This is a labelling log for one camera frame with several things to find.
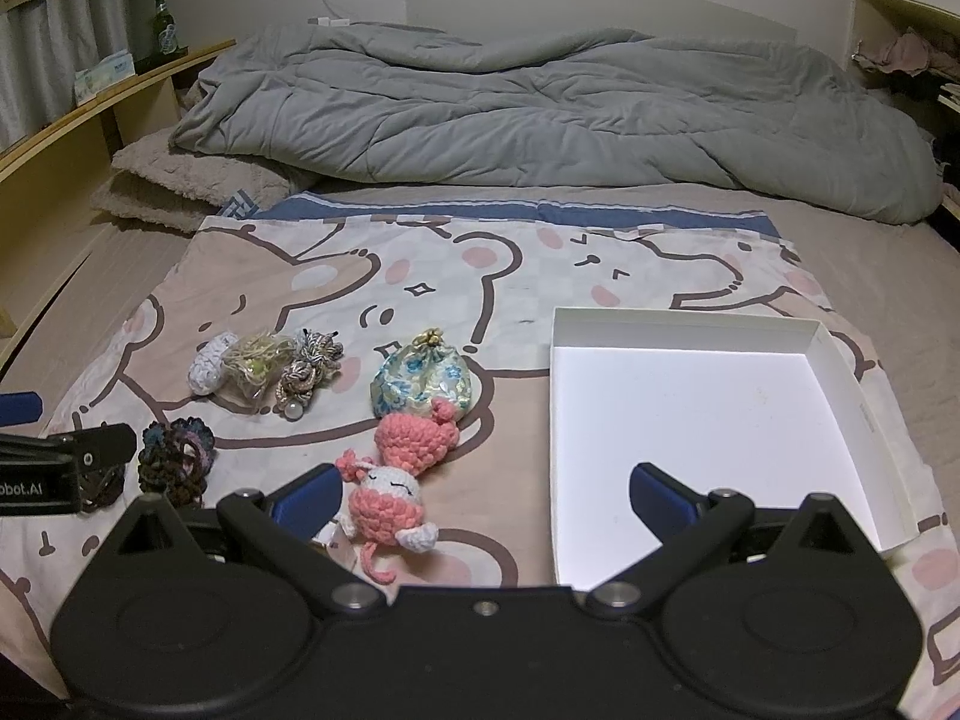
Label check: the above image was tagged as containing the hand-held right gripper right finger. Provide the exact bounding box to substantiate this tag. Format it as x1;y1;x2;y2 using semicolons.
585;463;865;616

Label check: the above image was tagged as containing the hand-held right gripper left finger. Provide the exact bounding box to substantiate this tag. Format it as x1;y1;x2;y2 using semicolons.
105;463;385;616

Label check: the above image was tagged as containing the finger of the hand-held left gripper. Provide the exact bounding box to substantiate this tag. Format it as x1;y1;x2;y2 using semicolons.
0;423;138;467
0;390;43;425

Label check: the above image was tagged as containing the white cardboard box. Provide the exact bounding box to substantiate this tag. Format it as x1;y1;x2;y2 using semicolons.
550;306;920;590

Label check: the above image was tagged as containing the braided cord tassel bundle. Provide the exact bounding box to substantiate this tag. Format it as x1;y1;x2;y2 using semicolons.
274;328;344;421

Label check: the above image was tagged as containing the floral brocade drawstring pouch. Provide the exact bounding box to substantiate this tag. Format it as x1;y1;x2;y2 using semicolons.
369;328;473;421

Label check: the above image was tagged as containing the pink and white crochet doll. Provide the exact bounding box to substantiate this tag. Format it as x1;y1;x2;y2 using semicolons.
313;448;440;584

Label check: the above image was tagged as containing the dark multicolour crochet piece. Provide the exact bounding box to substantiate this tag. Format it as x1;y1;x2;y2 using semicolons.
137;420;218;508

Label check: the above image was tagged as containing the pink crochet heart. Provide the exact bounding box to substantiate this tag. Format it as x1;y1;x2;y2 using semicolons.
375;401;460;477

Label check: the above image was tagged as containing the white crochet piece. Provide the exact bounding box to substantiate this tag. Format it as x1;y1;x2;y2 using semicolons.
187;331;239;395

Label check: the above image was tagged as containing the beige yarn in clear bag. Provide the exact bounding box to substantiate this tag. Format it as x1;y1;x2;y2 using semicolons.
219;331;299;410

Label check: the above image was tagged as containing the bear printed blanket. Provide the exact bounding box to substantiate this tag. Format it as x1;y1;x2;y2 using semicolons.
0;211;960;691

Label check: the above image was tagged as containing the wooden bedside shelf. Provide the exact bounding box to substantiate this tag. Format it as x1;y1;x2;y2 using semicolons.
0;39;238;383

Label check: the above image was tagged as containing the beige fleece blanket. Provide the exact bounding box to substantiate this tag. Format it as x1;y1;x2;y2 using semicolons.
90;124;323;235

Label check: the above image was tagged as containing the blue striped cloth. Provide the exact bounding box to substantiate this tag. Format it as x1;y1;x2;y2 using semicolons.
219;191;781;241

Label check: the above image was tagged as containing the tissue box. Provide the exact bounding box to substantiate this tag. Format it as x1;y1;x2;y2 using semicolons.
73;51;138;107

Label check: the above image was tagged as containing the white curtain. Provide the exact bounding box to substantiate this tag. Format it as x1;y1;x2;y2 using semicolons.
0;0;132;155

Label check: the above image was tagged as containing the green glass bottle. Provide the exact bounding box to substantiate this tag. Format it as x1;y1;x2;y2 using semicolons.
150;0;188;72

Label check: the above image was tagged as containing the grey duvet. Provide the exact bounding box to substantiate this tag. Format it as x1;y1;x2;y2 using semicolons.
169;21;942;226

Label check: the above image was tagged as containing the pink clothes pile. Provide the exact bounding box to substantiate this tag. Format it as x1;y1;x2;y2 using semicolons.
855;28;957;80

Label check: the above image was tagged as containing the wooden open shelf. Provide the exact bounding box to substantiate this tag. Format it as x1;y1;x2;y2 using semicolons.
851;0;960;128

